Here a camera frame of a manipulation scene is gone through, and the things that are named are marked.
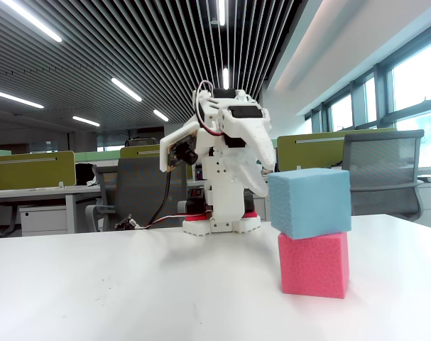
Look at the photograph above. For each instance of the long ceiling light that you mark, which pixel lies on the long ceiling light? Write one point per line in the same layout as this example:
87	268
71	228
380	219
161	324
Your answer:
126	90
34	23
221	12
16	99
226	78
160	115
85	121

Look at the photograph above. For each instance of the olive green desk divider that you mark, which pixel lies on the olive green desk divider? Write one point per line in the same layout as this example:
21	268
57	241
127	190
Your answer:
307	152
140	151
30	174

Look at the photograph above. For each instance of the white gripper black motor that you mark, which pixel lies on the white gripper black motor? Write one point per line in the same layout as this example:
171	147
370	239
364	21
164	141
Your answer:
244	125

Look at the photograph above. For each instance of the red foam cube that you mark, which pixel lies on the red foam cube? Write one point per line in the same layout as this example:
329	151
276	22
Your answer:
312	266

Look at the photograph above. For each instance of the small controller circuit board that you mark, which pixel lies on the small controller circuit board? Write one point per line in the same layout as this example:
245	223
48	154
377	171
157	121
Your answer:
126	223

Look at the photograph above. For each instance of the grey office desk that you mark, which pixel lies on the grey office desk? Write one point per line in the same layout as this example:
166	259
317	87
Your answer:
41	193

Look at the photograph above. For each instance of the blue foam cube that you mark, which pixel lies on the blue foam cube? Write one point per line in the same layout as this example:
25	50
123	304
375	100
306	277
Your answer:
307	202

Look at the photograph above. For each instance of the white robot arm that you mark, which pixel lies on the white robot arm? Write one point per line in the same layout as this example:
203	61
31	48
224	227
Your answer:
222	199

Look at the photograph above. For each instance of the white mounted wrist camera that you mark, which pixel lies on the white mounted wrist camera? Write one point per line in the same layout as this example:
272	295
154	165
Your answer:
181	152

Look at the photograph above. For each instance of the blue grey framed window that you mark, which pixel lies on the blue grey framed window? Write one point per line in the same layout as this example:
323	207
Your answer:
414	89

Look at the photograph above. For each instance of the grey mesh office chair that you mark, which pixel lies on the grey mesh office chair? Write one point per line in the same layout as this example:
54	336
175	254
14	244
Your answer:
382	156
140	192

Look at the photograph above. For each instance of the black device red display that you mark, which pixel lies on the black device red display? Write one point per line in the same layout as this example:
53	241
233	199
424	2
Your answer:
195	193

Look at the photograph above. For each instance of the white drawer cabinet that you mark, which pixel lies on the white drawer cabinet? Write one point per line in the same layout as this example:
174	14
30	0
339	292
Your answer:
41	220

